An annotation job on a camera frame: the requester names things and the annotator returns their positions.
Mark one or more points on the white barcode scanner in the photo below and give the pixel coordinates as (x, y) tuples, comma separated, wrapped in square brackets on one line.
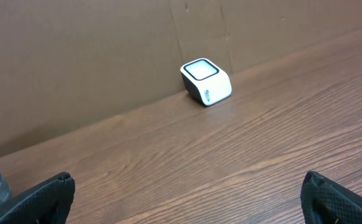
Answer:
[(205, 81)]

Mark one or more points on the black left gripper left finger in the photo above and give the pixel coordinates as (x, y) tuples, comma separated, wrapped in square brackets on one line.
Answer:
[(48, 202)]

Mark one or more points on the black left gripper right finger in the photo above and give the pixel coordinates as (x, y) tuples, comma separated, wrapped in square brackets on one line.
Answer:
[(326, 202)]

